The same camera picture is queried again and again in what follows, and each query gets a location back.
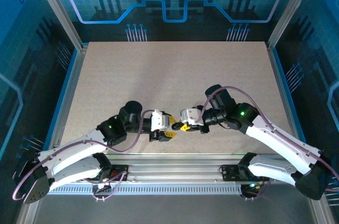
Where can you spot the aluminium frame post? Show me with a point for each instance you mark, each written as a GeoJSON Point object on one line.
{"type": "Point", "coordinates": [291, 9]}
{"type": "Point", "coordinates": [58, 9]}

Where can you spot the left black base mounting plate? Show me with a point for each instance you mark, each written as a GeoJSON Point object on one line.
{"type": "Point", "coordinates": [119, 174]}

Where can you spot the aluminium blue side rail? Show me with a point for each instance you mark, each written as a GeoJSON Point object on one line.
{"type": "Point", "coordinates": [282, 94]}
{"type": "Point", "coordinates": [70, 94]}

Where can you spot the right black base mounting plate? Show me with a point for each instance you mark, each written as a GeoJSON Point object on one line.
{"type": "Point", "coordinates": [229, 172]}

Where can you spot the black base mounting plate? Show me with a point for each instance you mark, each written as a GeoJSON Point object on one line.
{"type": "Point", "coordinates": [119, 174]}
{"type": "Point", "coordinates": [229, 172]}

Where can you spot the black round case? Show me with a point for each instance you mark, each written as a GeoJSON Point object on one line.
{"type": "Point", "coordinates": [175, 126]}

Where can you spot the left aluminium blue side rail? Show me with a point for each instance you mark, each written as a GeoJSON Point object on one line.
{"type": "Point", "coordinates": [70, 94]}

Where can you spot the right aluminium blue side rail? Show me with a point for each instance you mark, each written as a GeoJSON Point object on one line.
{"type": "Point", "coordinates": [282, 94]}

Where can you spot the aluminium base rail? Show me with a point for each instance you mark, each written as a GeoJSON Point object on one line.
{"type": "Point", "coordinates": [172, 167]}

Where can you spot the left aluminium frame post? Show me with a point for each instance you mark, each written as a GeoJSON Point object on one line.
{"type": "Point", "coordinates": [58, 9]}

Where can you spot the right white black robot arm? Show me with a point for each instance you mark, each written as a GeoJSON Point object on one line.
{"type": "Point", "coordinates": [275, 139]}

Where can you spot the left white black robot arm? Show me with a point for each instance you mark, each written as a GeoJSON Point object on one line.
{"type": "Point", "coordinates": [71, 144]}

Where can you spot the right aluminium frame post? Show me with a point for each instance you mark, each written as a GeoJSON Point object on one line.
{"type": "Point", "coordinates": [291, 9]}

